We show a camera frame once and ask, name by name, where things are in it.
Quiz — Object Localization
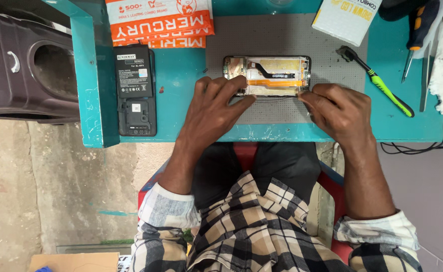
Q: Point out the green and black brush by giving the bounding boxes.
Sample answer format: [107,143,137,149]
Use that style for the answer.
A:
[336,45,416,118]

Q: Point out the black cable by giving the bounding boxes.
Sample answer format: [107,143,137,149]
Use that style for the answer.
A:
[380,94,443,155]

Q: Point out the person's left hand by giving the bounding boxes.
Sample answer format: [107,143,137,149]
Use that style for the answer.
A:
[179,76,258,151]

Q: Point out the checked shirt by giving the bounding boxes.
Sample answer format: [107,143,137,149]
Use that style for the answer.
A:
[130,170,423,272]

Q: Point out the black phone back cover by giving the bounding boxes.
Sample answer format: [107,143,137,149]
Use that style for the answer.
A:
[116,48,158,137]

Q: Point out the thin black antenna wire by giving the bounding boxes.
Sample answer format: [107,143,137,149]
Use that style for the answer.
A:
[252,95,302,103]

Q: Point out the red plastic chair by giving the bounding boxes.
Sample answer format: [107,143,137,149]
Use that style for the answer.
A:
[137,142,354,265]

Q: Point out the metal tweezers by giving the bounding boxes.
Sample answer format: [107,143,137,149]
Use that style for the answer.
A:
[419,41,433,113]

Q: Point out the black phone battery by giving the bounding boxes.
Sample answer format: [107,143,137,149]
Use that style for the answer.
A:
[113,44,153,99]

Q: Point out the black and orange screwdriver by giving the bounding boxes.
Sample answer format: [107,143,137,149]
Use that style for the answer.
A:
[401,0,441,84]

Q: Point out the black trousers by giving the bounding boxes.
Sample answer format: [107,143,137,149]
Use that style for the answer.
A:
[190,142,322,212]

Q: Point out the grey perforated work mat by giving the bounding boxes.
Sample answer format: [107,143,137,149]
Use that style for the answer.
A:
[205,13,370,125]

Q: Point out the brown cardboard box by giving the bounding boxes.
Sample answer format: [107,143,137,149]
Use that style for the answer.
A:
[28,252,120,272]

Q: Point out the smartphone without back cover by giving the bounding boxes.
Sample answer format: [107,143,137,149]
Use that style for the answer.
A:
[223,55,312,97]

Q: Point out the dark brown plastic stool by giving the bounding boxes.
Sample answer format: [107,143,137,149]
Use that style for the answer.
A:
[0,8,81,125]

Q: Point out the white cardboard box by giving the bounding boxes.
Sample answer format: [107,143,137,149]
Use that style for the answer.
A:
[312,0,383,47]

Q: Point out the person's right hand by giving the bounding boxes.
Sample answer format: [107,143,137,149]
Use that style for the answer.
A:
[298,83,375,152]

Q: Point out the orange and white packet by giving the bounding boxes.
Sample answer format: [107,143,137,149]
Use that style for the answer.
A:
[112,36,207,49]
[105,0,215,42]

